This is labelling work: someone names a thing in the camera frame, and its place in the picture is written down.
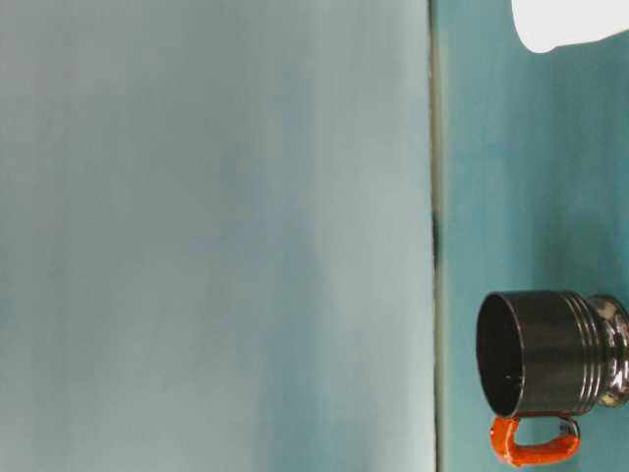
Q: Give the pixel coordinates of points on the blue-green table cloth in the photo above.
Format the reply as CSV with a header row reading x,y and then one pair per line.
x,y
531,172

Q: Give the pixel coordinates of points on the blue-green backdrop cloth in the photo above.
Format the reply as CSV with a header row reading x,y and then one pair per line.
x,y
196,221

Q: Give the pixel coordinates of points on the white paper cup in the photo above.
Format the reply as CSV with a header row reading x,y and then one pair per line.
x,y
565,22

